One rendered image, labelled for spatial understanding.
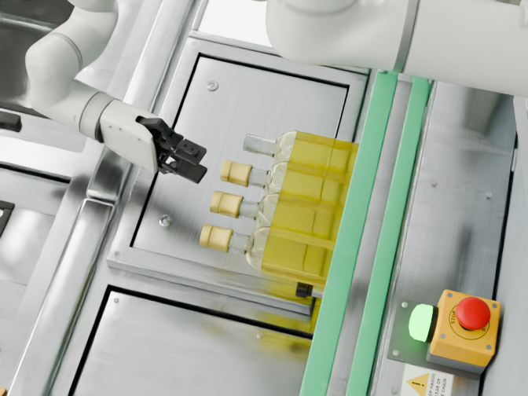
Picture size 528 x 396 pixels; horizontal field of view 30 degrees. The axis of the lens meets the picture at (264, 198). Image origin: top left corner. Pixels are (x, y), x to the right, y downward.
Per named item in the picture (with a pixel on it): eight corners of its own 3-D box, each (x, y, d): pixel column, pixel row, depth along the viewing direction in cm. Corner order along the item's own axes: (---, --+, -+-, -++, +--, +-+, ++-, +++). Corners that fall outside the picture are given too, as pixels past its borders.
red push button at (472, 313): (454, 302, 117) (460, 291, 114) (487, 310, 117) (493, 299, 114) (449, 333, 115) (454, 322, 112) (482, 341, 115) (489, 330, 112)
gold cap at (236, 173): (252, 173, 153) (225, 166, 154) (253, 160, 150) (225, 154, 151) (247, 192, 152) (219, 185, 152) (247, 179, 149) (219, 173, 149)
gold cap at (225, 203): (243, 203, 150) (215, 196, 151) (243, 192, 147) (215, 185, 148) (237, 223, 149) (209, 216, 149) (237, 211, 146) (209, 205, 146)
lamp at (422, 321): (434, 316, 122) (410, 309, 123) (440, 301, 118) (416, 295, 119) (428, 349, 120) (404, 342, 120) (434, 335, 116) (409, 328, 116)
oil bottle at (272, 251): (390, 270, 147) (251, 237, 149) (395, 253, 142) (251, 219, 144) (383, 303, 144) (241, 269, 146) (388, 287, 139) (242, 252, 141)
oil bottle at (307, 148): (409, 174, 155) (277, 144, 157) (415, 154, 151) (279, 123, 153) (403, 203, 153) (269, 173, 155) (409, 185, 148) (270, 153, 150)
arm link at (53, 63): (55, 16, 153) (17, 42, 147) (112, 43, 151) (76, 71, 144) (50, 93, 163) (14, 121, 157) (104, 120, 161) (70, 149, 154)
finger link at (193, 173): (162, 174, 157) (198, 192, 156) (161, 164, 154) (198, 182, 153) (173, 159, 159) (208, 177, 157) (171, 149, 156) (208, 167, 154)
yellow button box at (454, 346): (492, 324, 123) (434, 310, 124) (507, 300, 117) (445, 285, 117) (485, 376, 120) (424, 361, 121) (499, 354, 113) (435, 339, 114)
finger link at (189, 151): (159, 148, 150) (197, 166, 149) (158, 137, 148) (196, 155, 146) (170, 133, 152) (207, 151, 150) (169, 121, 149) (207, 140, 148)
